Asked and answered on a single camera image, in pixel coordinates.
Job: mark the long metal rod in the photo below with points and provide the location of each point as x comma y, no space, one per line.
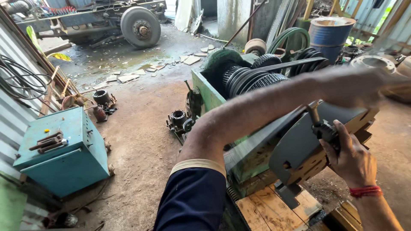
244,24

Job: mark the red thread wristband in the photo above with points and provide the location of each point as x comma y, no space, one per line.
366,191

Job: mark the wooden board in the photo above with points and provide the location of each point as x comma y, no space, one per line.
269,211

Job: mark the blue steel drum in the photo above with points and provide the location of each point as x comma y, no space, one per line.
330,35

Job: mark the clear plastic bottle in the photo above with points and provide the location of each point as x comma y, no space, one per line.
65,220

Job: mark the navy blue sleeve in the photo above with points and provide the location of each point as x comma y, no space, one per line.
192,199

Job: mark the rusty bolts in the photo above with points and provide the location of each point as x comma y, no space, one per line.
48,142

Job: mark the person's left hand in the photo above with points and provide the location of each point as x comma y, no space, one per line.
350,86

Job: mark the green lathe machine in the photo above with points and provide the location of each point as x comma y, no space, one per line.
208,93

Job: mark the person's right hand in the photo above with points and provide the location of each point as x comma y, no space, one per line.
354,163

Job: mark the yellow green leaf plant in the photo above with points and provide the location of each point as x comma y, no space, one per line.
59,56

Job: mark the rusty red cylinder part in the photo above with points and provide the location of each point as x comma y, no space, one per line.
99,113

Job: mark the truck chassis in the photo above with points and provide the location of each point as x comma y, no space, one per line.
83,17

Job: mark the heap of broken tiles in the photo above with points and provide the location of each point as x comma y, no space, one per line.
128,77

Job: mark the beige round pulley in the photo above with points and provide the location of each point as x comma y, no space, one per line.
255,46

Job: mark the black drive belt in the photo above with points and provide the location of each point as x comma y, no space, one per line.
289,65

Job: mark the green cloth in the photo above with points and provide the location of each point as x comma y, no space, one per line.
11,205

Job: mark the dark gear housing part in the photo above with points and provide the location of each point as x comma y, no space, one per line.
177,120

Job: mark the grey metal guard plate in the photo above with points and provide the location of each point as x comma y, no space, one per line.
298,144

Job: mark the teal metal welding box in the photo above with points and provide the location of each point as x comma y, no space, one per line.
70,163

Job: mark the green pulley wheel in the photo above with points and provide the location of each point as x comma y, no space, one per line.
290,33

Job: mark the truck wheel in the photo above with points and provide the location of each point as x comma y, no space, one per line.
140,28

